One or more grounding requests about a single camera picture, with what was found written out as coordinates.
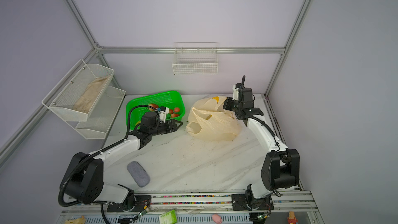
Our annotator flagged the green plastic basket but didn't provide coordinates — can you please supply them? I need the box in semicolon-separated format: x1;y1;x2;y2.
126;91;186;130

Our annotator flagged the white wire wall basket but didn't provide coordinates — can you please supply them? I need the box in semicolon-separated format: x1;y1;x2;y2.
172;42;219;76

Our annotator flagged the pink small toy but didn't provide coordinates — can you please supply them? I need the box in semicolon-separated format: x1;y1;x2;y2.
211;214;222;224

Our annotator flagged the red yellow figurine toy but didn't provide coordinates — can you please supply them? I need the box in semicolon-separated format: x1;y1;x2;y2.
287;211;297;224

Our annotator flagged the upper white mesh wall shelf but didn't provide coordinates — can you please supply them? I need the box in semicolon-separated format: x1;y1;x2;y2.
41;59;114;122

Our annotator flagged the white mesh wall shelf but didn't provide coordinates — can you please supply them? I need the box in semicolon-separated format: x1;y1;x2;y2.
41;59;114;122
73;86;125;140

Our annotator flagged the grey oval sponge pad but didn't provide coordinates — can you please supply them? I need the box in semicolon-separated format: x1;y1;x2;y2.
126;161;150;188

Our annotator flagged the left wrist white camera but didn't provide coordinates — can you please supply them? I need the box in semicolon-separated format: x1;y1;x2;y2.
158;106;170;122

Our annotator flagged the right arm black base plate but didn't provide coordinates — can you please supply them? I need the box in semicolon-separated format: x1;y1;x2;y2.
231;194;274;211

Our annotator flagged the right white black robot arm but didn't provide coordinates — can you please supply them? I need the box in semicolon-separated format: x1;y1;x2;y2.
223;82;300;210

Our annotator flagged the green small box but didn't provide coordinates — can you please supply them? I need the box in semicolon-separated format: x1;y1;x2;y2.
159;209;178;224

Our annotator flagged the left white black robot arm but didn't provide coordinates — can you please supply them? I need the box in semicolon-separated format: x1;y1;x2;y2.
58;112;183;211

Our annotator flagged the lower white mesh wall shelf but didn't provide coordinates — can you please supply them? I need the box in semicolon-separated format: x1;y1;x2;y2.
73;86;125;140

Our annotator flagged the cream banana print plastic bag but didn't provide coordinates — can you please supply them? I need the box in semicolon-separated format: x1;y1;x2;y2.
186;96;241;142

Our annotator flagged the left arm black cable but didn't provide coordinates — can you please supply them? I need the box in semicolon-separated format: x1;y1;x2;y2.
58;104;156;224

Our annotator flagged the aluminium front rail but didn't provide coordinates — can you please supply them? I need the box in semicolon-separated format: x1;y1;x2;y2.
57;190;324;224

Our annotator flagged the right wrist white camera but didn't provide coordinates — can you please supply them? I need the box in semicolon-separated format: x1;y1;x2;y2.
233;83;241;101

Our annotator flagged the beige cloth in shelf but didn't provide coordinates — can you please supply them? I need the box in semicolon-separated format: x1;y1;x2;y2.
73;76;109;114

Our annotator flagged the wrist white camera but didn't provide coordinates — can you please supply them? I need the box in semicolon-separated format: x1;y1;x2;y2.
233;83;241;101
158;106;170;122

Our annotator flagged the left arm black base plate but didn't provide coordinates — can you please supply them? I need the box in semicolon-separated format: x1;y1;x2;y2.
107;195;152;213

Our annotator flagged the beige toy at front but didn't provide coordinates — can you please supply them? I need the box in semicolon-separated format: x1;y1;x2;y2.
64;216;86;224

